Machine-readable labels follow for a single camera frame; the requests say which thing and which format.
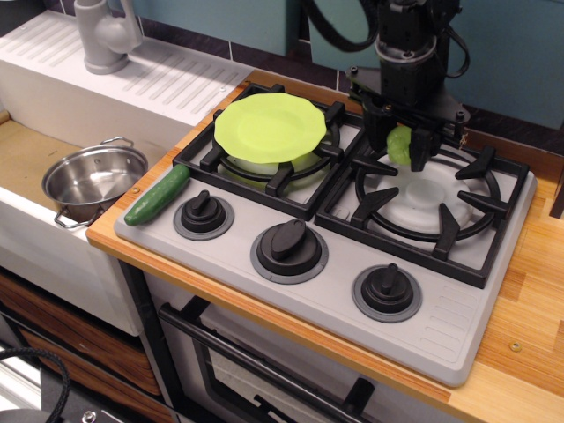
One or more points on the black stove knob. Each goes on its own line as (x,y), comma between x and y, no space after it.
(203,217)
(387,293)
(289,253)

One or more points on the toy oven door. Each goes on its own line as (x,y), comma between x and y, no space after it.
(246,373)

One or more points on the grey toy faucet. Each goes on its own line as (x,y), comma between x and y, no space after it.
(107,40)

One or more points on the grey toy stove top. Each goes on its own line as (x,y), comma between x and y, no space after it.
(440,341)

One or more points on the black left burner grate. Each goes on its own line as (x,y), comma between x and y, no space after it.
(297,187)

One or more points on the dark green toy pickle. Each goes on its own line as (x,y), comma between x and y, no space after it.
(157,198)

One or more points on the black burner grate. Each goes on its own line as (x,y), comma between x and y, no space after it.
(297,187)
(457,217)

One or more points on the black right burner grate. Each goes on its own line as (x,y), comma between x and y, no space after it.
(457,217)

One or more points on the small stainless steel pot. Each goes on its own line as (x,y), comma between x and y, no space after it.
(84,184)

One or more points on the black oven door handle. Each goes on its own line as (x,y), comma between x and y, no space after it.
(349,411)

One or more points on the black middle stove knob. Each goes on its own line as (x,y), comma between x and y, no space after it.
(289,253)

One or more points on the white toy sink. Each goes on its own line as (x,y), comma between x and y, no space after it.
(52,105)

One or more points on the black left stove knob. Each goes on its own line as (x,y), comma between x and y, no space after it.
(203,217)

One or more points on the wooden drawer fronts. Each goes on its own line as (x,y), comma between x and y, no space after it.
(100,358)

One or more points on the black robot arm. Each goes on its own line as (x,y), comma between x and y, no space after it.
(411,40)

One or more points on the black right stove knob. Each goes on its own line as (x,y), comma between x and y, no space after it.
(387,293)

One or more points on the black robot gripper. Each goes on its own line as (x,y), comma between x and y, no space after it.
(408,87)

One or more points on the lime green plastic plate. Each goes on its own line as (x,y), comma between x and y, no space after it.
(269,128)

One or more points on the light green toy cauliflower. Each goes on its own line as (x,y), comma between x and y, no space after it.
(398,145)

